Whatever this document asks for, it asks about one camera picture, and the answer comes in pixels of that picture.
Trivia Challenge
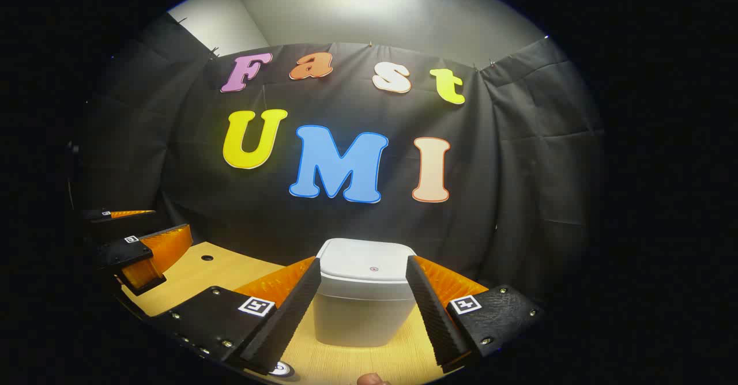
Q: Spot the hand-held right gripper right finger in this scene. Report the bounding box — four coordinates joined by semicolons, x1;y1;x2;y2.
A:
405;255;545;374

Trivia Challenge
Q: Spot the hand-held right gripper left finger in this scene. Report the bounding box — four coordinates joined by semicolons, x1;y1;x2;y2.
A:
151;256;322;376

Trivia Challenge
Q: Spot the grey desktop garbage bin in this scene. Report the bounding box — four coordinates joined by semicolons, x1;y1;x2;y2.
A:
312;238;419;348

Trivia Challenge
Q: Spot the wooden desktop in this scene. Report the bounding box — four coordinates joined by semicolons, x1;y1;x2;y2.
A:
118;242;462;385

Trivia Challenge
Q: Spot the black backdrop cloth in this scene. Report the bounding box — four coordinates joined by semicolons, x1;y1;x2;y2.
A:
75;13;606;305

